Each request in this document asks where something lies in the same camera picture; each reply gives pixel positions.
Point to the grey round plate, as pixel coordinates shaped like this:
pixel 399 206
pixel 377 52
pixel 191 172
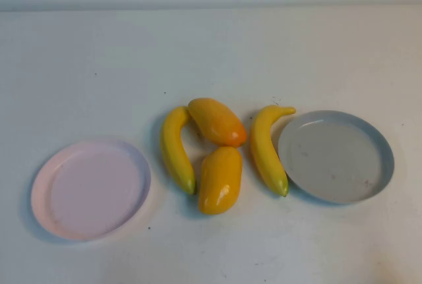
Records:
pixel 336 162

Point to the yellow plastic banana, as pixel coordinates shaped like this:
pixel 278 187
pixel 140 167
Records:
pixel 174 152
pixel 263 152

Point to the plain yellow mango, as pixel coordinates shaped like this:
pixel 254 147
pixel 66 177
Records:
pixel 219 182

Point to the pink round plate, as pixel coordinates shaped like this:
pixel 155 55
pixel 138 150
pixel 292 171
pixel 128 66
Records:
pixel 92 191

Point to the orange-tipped yellow mango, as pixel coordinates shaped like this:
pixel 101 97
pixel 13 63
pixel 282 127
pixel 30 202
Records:
pixel 214 122

